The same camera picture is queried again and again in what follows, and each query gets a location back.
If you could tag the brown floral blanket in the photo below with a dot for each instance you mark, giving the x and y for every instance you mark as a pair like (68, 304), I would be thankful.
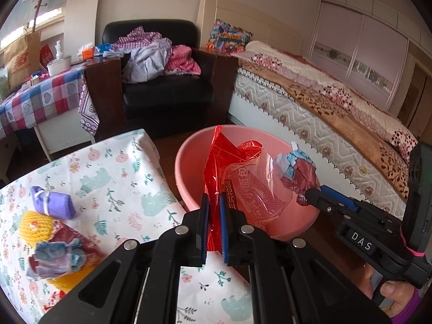
(337, 114)

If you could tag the white desk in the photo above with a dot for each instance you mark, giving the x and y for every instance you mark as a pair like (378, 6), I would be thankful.
(57, 135)

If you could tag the checkered tablecloth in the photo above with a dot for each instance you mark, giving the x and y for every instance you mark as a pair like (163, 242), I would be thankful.
(44, 98)

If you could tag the floral tablecloth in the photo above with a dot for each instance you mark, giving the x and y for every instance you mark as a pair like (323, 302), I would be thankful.
(118, 189)

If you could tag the colourful printed pillow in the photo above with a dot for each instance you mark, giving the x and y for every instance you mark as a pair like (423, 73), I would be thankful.
(229, 37)

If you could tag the wooden coat stand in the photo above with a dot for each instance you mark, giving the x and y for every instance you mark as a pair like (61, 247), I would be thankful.
(38, 5)

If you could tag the black leather armchair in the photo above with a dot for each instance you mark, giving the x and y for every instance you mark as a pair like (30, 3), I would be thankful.
(168, 91)

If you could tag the red white snack wrapper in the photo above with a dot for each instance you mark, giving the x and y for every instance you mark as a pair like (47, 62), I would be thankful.
(55, 298)

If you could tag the large crumpled brown blue wrapper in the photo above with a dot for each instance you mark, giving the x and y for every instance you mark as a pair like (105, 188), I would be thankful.
(57, 256)

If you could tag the purple patterned white cloth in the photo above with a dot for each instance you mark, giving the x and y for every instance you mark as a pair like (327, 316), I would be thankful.
(88, 114)

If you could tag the brown paper bag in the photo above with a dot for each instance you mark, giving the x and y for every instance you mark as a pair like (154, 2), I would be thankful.
(22, 60)

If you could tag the person's right hand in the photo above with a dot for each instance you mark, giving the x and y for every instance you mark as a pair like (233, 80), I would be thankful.
(395, 292)

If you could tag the pink dotted garment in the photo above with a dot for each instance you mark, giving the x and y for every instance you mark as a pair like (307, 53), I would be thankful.
(182, 57)

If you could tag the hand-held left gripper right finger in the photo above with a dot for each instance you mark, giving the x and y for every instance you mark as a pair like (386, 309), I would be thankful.
(225, 233)

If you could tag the pink plastic bucket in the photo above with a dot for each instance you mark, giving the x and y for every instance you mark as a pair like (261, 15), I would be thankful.
(192, 162)

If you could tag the blue plastic bag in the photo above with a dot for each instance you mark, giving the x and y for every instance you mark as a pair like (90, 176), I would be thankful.
(103, 49)

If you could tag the white bowl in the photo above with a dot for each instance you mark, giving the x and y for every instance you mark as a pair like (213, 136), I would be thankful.
(59, 68)

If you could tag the checkered shirt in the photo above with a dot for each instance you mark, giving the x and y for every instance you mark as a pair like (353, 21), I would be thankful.
(135, 37)

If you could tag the red gift bag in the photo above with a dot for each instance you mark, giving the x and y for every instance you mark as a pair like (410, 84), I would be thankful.
(46, 55)

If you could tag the white figurine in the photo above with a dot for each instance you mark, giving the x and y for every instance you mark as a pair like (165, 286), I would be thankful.
(59, 49)

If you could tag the bed with patterned blanket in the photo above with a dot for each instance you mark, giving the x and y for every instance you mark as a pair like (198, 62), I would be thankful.
(303, 114)

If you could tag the red plastic wrapper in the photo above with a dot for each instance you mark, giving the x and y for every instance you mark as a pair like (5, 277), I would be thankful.
(233, 165)

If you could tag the small maroon blue wrapper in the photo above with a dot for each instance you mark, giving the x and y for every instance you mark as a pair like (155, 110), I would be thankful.
(303, 175)

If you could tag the wardrobe with sliding doors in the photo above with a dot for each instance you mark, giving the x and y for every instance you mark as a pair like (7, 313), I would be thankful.
(381, 47)

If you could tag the orange tissue box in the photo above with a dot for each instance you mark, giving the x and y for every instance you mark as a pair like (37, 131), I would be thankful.
(86, 54)

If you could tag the pink floral quilt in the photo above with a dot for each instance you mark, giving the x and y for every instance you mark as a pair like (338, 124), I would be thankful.
(303, 67)

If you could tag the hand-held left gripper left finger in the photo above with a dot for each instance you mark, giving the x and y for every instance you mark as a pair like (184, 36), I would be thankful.
(204, 229)

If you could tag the cream headboard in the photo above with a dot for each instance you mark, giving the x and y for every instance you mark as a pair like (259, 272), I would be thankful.
(256, 17)

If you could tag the grey garment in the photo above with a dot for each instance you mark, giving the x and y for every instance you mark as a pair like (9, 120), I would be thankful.
(145, 60)

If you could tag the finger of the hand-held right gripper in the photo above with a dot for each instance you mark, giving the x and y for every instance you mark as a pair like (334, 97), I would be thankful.
(324, 200)
(349, 203)

